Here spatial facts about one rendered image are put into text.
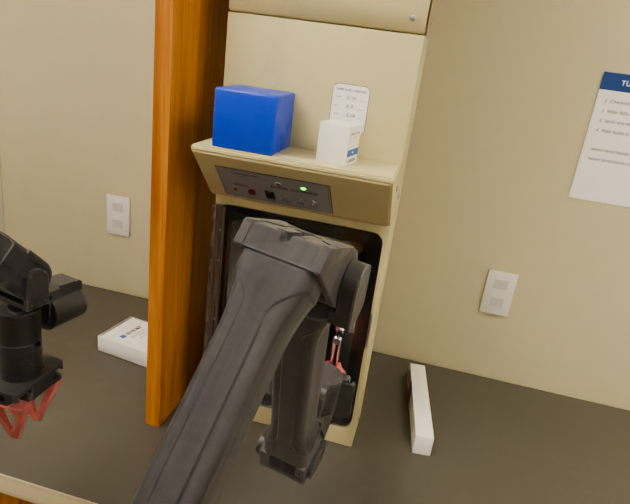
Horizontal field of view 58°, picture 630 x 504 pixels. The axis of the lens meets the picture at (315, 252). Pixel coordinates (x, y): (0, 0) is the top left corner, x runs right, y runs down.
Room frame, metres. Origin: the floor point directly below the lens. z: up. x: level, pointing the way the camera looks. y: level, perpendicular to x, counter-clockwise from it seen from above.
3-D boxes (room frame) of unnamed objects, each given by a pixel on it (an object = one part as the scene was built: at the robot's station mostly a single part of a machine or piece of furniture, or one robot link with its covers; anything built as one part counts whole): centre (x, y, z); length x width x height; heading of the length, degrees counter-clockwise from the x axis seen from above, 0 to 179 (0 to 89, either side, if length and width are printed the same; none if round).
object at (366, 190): (0.90, 0.05, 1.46); 0.32 x 0.11 x 0.10; 79
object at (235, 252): (0.95, 0.04, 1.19); 0.30 x 0.01 x 0.40; 78
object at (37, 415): (0.70, 0.39, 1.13); 0.07 x 0.07 x 0.09; 79
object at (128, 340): (1.18, 0.38, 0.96); 0.16 x 0.12 x 0.04; 71
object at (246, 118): (0.92, 0.12, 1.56); 0.10 x 0.10 x 0.09; 79
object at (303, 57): (1.08, 0.01, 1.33); 0.32 x 0.25 x 0.77; 79
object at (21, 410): (0.68, 0.40, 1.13); 0.07 x 0.07 x 0.09; 79
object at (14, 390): (0.69, 0.40, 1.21); 0.10 x 0.07 x 0.07; 169
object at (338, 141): (0.89, -0.01, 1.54); 0.05 x 0.05 x 0.06; 69
